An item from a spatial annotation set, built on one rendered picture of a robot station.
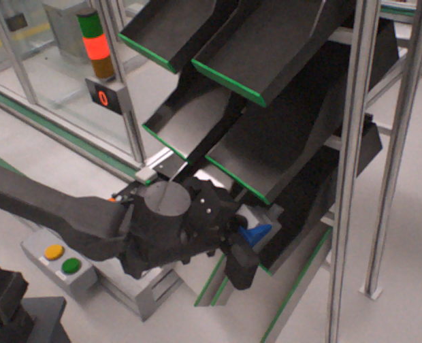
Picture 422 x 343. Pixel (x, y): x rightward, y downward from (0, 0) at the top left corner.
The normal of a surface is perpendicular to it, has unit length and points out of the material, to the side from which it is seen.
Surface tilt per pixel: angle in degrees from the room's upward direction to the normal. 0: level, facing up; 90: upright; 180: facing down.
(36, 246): 0
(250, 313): 45
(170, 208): 21
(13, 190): 30
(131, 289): 0
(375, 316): 0
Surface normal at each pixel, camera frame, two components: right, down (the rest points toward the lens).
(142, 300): 0.74, 0.37
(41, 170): -0.11, -0.76
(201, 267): -0.63, -0.21
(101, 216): 0.24, -0.69
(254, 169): -0.43, -0.49
